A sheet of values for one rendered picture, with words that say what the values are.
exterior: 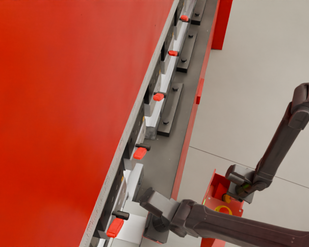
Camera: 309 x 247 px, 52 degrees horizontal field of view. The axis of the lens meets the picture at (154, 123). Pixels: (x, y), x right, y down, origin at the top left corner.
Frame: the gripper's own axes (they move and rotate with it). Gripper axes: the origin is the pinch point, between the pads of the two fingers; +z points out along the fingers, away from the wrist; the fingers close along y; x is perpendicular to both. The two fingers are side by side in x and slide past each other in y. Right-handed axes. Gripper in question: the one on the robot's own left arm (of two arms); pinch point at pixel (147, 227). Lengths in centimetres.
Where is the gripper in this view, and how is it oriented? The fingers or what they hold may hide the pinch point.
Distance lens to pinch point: 103.8
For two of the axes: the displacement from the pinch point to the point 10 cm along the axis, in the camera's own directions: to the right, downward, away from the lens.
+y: -2.6, 7.7, -5.8
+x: 8.5, 4.6, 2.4
